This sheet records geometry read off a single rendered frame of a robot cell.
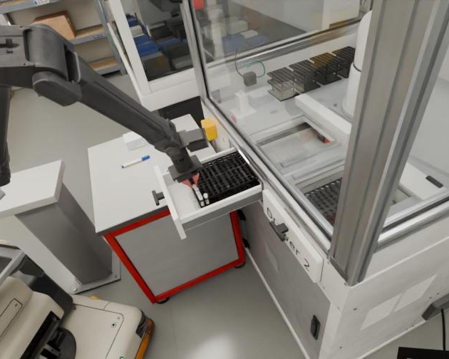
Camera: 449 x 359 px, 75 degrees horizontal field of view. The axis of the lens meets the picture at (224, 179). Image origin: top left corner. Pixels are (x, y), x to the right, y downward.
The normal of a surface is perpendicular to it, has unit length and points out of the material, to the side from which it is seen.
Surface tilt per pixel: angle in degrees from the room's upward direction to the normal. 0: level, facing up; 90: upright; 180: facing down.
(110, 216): 0
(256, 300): 0
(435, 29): 90
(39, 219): 90
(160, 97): 90
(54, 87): 121
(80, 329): 0
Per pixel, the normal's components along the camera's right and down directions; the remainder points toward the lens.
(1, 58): 0.24, -0.34
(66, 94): 0.26, 0.92
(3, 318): 0.97, 0.16
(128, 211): -0.15, -0.72
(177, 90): 0.38, 0.59
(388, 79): -0.92, 0.36
